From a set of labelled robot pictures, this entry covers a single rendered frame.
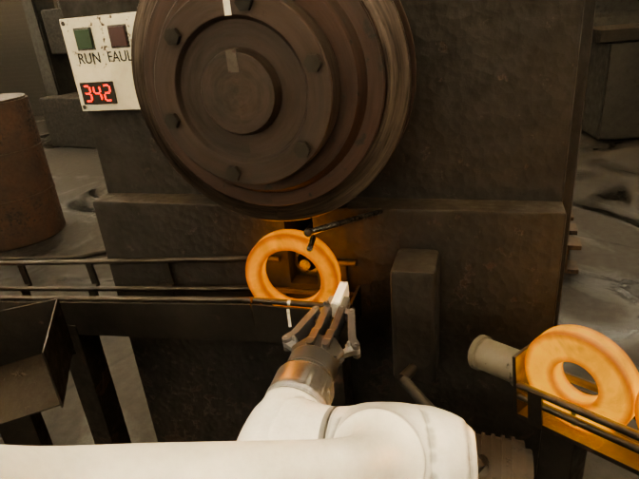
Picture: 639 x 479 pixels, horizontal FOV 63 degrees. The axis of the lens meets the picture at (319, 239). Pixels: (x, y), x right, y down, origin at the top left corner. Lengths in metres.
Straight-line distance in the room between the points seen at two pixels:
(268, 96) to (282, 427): 0.44
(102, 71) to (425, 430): 0.92
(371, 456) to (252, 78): 0.52
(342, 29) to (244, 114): 0.18
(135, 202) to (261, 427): 0.67
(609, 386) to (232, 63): 0.67
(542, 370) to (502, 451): 0.18
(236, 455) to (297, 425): 0.21
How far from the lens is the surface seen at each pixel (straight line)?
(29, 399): 1.14
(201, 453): 0.44
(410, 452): 0.57
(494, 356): 0.90
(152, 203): 1.17
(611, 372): 0.80
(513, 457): 0.97
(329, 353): 0.79
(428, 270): 0.90
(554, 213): 0.97
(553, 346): 0.83
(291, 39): 0.76
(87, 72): 1.21
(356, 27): 0.80
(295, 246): 0.96
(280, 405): 0.69
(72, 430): 2.04
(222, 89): 0.80
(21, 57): 9.75
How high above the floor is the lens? 1.22
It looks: 24 degrees down
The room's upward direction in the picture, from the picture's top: 5 degrees counter-clockwise
